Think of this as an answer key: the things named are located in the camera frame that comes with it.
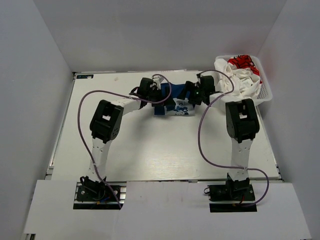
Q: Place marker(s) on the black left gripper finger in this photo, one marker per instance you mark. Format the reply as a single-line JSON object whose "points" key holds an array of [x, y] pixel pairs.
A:
{"points": [[170, 104], [159, 109]]}

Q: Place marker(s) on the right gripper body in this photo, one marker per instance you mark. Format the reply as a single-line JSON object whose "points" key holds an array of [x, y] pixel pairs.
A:
{"points": [[199, 92]]}

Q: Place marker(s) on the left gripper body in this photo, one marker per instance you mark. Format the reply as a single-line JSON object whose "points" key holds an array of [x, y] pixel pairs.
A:
{"points": [[155, 95]]}

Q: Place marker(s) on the blue t shirt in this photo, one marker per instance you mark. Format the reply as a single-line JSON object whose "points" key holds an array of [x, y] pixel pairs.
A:
{"points": [[180, 107]]}

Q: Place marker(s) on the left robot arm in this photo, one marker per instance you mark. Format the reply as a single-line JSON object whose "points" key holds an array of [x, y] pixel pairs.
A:
{"points": [[107, 119]]}

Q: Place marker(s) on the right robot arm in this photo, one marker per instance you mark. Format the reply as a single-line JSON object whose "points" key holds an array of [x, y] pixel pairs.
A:
{"points": [[242, 124]]}

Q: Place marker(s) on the red printed white t shirt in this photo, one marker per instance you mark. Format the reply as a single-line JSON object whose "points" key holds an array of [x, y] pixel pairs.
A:
{"points": [[244, 68]]}

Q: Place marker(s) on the blue table label sticker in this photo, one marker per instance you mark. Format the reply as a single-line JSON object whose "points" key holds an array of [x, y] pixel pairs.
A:
{"points": [[84, 76]]}

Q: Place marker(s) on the white plastic basket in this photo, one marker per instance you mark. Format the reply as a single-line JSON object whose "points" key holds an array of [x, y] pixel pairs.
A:
{"points": [[265, 94]]}

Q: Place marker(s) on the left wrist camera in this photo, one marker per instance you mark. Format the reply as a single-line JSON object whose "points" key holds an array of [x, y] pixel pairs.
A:
{"points": [[157, 80]]}

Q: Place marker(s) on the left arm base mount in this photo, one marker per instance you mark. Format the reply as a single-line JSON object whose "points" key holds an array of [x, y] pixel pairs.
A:
{"points": [[94, 195]]}

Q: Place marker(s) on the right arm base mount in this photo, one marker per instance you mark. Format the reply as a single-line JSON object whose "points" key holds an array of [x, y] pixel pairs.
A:
{"points": [[221, 200]]}

